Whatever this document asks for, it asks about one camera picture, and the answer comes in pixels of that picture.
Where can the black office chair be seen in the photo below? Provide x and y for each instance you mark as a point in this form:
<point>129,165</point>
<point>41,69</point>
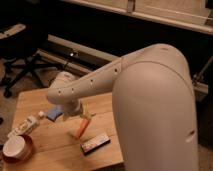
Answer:
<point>18,46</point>

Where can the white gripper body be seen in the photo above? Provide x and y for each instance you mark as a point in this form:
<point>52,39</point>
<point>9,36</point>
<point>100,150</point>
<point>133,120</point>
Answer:
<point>78,110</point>

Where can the white squeeze tube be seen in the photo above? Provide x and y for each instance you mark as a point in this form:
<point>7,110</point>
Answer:
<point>28,125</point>

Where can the white bowl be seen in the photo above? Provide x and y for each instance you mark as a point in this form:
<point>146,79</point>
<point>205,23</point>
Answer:
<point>15,147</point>

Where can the blue sponge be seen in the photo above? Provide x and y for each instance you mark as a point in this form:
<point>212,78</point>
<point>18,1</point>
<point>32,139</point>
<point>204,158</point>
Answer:
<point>54,113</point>

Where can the black rectangular box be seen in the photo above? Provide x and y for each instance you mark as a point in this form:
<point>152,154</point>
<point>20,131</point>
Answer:
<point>95,143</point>

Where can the orange pepper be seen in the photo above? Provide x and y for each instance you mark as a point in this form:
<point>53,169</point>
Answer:
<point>83,126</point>

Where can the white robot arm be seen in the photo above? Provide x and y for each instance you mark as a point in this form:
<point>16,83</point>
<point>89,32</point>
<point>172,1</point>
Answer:
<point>153,103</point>

